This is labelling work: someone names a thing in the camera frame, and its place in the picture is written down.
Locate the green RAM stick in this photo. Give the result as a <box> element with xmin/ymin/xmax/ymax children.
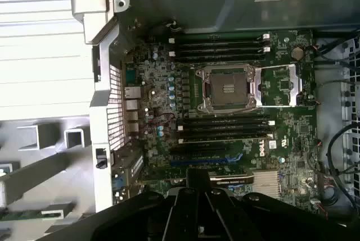
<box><xmin>0</xmin><ymin>208</ymin><xmax>67</xmax><ymax>222</ymax></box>

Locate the metal socket cover frame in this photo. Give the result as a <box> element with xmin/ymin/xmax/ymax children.
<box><xmin>249</xmin><ymin>63</ymin><xmax>304</xmax><ymax>108</ymax></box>

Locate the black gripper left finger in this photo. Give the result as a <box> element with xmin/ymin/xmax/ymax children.
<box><xmin>36</xmin><ymin>169</ymin><xmax>199</xmax><ymax>241</ymax></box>

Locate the silver finned heatsink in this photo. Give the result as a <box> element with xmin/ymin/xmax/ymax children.
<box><xmin>252</xmin><ymin>170</ymin><xmax>283</xmax><ymax>200</ymax></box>

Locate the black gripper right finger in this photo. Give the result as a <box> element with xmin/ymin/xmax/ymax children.
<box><xmin>198</xmin><ymin>169</ymin><xmax>359</xmax><ymax>241</ymax></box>

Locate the green motherboard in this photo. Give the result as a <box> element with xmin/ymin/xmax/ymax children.
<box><xmin>120</xmin><ymin>29</ymin><xmax>323</xmax><ymax>215</ymax></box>

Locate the thick black cable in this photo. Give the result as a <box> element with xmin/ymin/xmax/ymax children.
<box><xmin>326</xmin><ymin>122</ymin><xmax>360</xmax><ymax>183</ymax></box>

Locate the CPU socket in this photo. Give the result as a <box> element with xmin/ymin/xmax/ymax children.
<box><xmin>196</xmin><ymin>63</ymin><xmax>257</xmax><ymax>113</ymax></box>

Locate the round coin battery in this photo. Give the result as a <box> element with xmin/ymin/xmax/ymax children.
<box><xmin>291</xmin><ymin>47</ymin><xmax>304</xmax><ymax>61</ymax></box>

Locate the grey parts rack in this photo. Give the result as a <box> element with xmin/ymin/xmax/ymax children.
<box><xmin>0</xmin><ymin>116</ymin><xmax>95</xmax><ymax>241</ymax></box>

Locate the silver topped CPU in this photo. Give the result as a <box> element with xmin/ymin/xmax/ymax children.
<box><xmin>0</xmin><ymin>180</ymin><xmax>7</xmax><ymax>207</ymax></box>

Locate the grey perforated drive cage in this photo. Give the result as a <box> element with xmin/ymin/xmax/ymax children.
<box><xmin>313</xmin><ymin>29</ymin><xmax>360</xmax><ymax>197</ymax></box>

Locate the blue expansion slot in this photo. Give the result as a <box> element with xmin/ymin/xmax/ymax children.
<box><xmin>170</xmin><ymin>153</ymin><xmax>244</xmax><ymax>167</ymax></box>

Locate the black open PC case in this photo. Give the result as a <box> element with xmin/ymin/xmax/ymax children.
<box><xmin>69</xmin><ymin>0</ymin><xmax>360</xmax><ymax>241</ymax></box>

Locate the teal square connector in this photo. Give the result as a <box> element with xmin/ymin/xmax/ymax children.
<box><xmin>125</xmin><ymin>67</ymin><xmax>139</xmax><ymax>85</ymax></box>

